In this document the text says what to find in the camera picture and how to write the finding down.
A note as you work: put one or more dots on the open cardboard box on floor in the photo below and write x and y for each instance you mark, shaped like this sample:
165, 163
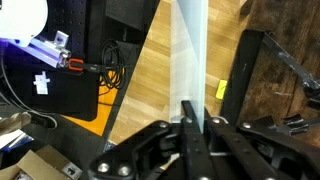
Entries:
44, 164

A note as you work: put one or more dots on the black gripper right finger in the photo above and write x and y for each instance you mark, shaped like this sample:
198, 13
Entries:
208, 120

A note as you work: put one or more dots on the yellow square sticky block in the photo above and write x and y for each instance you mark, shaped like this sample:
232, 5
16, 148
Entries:
221, 89

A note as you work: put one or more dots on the white whiteboard panel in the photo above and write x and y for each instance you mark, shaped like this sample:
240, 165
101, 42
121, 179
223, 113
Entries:
189, 23

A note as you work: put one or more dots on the orange black clamp tool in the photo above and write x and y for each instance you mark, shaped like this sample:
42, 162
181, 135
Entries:
80, 65

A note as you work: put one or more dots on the small dark wooden stand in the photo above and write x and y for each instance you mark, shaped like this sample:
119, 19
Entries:
275, 72

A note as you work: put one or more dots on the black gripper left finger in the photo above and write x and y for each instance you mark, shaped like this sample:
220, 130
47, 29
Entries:
189, 122

